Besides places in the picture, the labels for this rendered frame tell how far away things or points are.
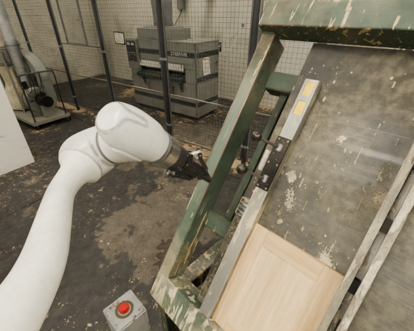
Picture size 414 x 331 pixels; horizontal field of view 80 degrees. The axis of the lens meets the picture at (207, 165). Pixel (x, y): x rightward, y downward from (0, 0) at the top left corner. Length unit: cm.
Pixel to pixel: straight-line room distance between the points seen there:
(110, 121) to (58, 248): 25
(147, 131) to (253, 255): 61
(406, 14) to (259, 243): 80
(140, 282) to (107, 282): 27
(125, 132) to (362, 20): 77
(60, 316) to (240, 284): 164
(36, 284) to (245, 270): 73
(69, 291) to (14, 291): 207
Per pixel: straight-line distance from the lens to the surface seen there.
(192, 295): 116
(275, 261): 94
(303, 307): 93
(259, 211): 92
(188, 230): 108
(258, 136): 83
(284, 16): 108
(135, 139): 54
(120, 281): 236
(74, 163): 62
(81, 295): 239
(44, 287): 40
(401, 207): 81
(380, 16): 97
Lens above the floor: 188
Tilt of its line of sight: 32 degrees down
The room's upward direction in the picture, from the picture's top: straight up
